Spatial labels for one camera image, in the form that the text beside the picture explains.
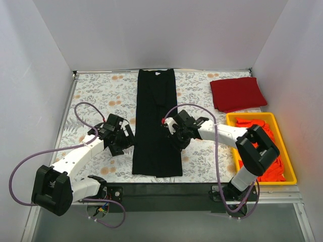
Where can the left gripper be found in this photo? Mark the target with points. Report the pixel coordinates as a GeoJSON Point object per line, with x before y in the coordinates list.
{"type": "Point", "coordinates": [123, 137]}

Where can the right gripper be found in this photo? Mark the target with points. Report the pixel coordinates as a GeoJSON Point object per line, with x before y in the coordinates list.
{"type": "Point", "coordinates": [177, 133]}

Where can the black t-shirt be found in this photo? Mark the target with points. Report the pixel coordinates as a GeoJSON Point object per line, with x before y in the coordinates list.
{"type": "Point", "coordinates": [154, 155]}

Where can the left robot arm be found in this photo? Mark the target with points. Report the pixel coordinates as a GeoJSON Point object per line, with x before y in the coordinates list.
{"type": "Point", "coordinates": [54, 188]}

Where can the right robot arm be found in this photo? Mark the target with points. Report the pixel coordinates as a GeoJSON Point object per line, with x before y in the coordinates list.
{"type": "Point", "coordinates": [256, 149]}

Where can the floral table mat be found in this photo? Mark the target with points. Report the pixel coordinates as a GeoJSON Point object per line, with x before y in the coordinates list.
{"type": "Point", "coordinates": [194, 95]}

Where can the folded red t-shirt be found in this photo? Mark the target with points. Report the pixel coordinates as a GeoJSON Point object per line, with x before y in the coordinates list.
{"type": "Point", "coordinates": [231, 95]}

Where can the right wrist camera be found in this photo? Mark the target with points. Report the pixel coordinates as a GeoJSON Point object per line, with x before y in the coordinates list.
{"type": "Point", "coordinates": [168, 123]}

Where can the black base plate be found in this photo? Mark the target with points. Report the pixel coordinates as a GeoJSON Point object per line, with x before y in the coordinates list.
{"type": "Point", "coordinates": [165, 197]}

